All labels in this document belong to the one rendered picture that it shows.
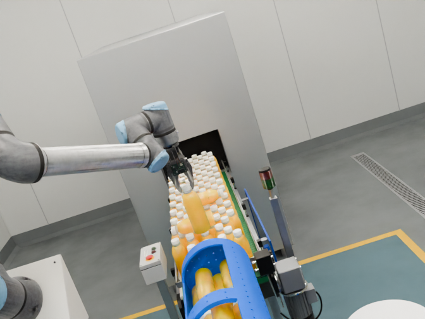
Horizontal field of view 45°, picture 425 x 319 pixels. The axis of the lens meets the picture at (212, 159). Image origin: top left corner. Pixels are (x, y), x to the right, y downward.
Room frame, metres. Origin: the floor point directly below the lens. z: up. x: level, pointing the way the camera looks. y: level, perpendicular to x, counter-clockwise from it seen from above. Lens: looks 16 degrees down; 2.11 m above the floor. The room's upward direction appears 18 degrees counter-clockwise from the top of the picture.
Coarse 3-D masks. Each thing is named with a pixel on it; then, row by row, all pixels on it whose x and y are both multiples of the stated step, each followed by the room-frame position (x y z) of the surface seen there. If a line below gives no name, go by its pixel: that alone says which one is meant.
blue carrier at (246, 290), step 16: (208, 240) 1.90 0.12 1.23; (224, 240) 1.89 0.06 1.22; (192, 256) 1.85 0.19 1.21; (208, 256) 1.90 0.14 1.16; (224, 256) 1.91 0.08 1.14; (240, 256) 1.78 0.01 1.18; (192, 272) 1.90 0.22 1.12; (240, 272) 1.64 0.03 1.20; (240, 288) 1.52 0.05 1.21; (256, 288) 1.58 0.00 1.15; (192, 304) 1.79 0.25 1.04; (208, 304) 1.45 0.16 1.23; (240, 304) 1.41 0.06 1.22; (256, 304) 1.44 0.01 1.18
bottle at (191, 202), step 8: (184, 192) 1.97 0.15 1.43; (192, 192) 1.97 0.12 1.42; (184, 200) 1.96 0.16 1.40; (192, 200) 1.95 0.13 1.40; (192, 208) 1.95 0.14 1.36; (200, 208) 1.96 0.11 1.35; (192, 216) 1.95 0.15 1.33; (200, 216) 1.95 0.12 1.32; (192, 224) 1.97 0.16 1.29; (200, 224) 1.95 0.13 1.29; (208, 224) 1.97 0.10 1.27; (200, 232) 1.95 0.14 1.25
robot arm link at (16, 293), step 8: (0, 264) 1.70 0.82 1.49; (0, 272) 1.66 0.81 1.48; (0, 280) 1.60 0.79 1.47; (8, 280) 1.65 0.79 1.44; (16, 280) 1.72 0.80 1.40; (0, 288) 1.58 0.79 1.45; (8, 288) 1.61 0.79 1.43; (16, 288) 1.66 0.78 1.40; (0, 296) 1.57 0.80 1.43; (8, 296) 1.60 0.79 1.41; (16, 296) 1.64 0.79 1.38; (24, 296) 1.69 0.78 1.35; (0, 304) 1.57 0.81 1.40; (8, 304) 1.60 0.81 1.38; (16, 304) 1.64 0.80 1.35; (0, 312) 1.58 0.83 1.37; (8, 312) 1.62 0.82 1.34; (16, 312) 1.65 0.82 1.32
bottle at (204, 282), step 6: (198, 270) 1.85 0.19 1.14; (204, 270) 1.84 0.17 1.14; (210, 270) 1.86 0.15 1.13; (198, 276) 1.81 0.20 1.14; (204, 276) 1.79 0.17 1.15; (210, 276) 1.80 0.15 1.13; (198, 282) 1.77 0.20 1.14; (204, 282) 1.75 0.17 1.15; (210, 282) 1.75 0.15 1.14; (198, 288) 1.73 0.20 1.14; (204, 288) 1.71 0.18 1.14; (210, 288) 1.71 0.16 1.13; (198, 294) 1.71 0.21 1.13; (204, 294) 1.69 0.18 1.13
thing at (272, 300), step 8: (240, 200) 3.05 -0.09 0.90; (240, 208) 2.91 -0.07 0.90; (248, 216) 2.77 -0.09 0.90; (272, 280) 2.12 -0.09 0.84; (176, 288) 2.23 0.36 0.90; (264, 288) 2.30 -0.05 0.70; (272, 288) 2.42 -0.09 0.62; (176, 296) 2.15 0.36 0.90; (264, 296) 2.23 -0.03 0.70; (272, 296) 2.21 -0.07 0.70; (184, 304) 2.26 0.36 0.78; (272, 304) 2.41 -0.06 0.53; (184, 312) 2.10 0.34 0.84; (272, 312) 2.43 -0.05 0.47; (280, 312) 2.42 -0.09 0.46
